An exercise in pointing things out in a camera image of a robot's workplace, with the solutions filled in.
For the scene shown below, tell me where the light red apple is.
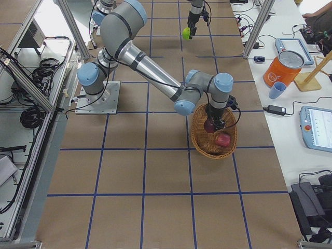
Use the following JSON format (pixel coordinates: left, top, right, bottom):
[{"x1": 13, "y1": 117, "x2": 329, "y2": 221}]
[{"x1": 215, "y1": 133, "x2": 231, "y2": 147}]

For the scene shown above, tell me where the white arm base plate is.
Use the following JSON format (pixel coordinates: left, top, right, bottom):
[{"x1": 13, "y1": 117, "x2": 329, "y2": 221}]
[{"x1": 75, "y1": 81, "x2": 121, "y2": 115}]

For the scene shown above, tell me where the dark red apple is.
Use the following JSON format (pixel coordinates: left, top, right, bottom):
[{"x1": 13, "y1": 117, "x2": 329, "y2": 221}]
[{"x1": 203, "y1": 118, "x2": 215, "y2": 133}]

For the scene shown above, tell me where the wooden mug stand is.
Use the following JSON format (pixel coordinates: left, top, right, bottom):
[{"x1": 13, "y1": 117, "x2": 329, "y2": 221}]
[{"x1": 294, "y1": 51, "x2": 331, "y2": 92}]

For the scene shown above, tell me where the light blue plastic cup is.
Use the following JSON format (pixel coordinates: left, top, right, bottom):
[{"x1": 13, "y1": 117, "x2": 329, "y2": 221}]
[{"x1": 268, "y1": 81, "x2": 287, "y2": 99}]

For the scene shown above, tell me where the orange canister with metal lid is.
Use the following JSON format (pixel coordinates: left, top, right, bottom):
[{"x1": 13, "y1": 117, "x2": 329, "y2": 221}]
[{"x1": 263, "y1": 50, "x2": 305, "y2": 88}]

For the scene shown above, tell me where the green apple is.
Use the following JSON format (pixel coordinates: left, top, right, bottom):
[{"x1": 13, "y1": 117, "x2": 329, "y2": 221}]
[{"x1": 182, "y1": 27, "x2": 192, "y2": 40}]

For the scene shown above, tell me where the black power adapter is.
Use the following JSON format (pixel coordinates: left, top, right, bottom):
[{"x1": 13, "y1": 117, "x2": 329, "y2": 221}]
[{"x1": 263, "y1": 105, "x2": 286, "y2": 116}]

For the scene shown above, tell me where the small blue device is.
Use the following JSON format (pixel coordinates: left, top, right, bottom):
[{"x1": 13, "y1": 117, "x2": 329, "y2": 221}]
[{"x1": 253, "y1": 56, "x2": 265, "y2": 63}]

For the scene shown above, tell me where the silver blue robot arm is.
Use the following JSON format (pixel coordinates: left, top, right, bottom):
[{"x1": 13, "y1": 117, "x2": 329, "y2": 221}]
[
  {"x1": 187, "y1": 0, "x2": 203, "y2": 39},
  {"x1": 77, "y1": 1, "x2": 235, "y2": 133}
]

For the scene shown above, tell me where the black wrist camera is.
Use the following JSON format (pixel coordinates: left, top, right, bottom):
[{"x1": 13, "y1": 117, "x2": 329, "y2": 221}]
[{"x1": 226, "y1": 95, "x2": 238, "y2": 110}]

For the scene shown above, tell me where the wicker basket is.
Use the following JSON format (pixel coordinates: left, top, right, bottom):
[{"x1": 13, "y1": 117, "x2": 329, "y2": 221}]
[{"x1": 191, "y1": 104, "x2": 238, "y2": 159}]

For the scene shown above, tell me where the blue teach pendant tablet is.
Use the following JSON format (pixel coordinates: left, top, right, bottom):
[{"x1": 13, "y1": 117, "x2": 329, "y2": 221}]
[{"x1": 275, "y1": 38, "x2": 314, "y2": 65}]

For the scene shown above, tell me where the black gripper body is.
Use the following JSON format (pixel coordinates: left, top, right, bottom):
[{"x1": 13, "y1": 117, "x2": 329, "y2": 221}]
[{"x1": 206, "y1": 105, "x2": 226, "y2": 130}]

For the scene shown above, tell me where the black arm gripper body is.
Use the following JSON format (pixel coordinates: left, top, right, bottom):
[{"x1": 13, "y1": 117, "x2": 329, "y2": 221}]
[{"x1": 187, "y1": 11, "x2": 201, "y2": 35}]

